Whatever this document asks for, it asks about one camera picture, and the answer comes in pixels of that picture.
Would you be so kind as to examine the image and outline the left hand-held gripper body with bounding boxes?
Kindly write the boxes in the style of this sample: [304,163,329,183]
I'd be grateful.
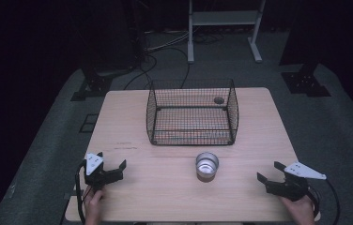
[84,152,125,191]

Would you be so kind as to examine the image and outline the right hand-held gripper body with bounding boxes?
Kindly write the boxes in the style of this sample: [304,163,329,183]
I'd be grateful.
[265,161,328,203]

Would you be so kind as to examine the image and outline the person's right hand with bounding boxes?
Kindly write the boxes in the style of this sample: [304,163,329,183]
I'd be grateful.
[279,194,317,225]

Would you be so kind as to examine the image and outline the person's left hand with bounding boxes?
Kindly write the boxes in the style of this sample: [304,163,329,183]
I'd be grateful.
[83,188,106,225]

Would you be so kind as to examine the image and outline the silver metal cup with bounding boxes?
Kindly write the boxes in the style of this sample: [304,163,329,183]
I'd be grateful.
[194,151,221,184]

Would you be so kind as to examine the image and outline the black stand with flat base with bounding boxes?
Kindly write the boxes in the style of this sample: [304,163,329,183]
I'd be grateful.
[278,0,332,98]
[69,0,149,102]

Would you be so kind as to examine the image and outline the white metal stand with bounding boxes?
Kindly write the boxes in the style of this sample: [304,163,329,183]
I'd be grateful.
[187,0,267,65]

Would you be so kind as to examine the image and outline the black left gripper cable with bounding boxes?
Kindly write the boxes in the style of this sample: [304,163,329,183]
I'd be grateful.
[74,160,87,225]

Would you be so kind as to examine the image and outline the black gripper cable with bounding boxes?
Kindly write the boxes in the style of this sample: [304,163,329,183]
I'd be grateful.
[305,177,342,225]
[74,160,87,225]

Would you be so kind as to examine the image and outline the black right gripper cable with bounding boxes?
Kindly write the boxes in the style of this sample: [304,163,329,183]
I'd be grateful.
[305,177,342,225]

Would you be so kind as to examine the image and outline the black wire mesh basket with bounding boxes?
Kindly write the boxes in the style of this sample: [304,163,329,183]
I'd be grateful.
[146,78,240,147]

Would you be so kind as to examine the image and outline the cables on floor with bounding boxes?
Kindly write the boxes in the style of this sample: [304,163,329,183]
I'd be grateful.
[123,28,226,91]

